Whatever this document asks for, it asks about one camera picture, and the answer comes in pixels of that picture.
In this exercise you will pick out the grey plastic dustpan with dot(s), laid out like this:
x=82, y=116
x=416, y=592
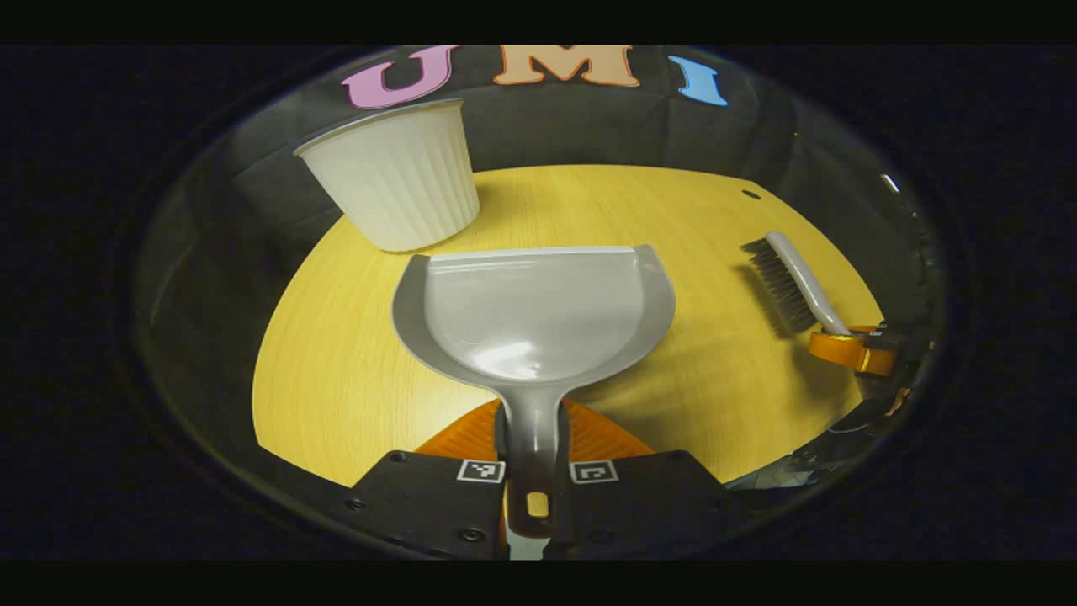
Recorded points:
x=538, y=320

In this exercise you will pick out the small grey broom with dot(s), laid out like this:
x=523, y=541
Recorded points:
x=799, y=273

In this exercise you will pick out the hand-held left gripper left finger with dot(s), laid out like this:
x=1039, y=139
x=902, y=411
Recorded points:
x=429, y=505

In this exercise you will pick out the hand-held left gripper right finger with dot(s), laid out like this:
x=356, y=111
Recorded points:
x=648, y=497

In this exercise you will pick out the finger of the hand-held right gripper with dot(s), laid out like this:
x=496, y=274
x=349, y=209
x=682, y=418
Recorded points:
x=850, y=352

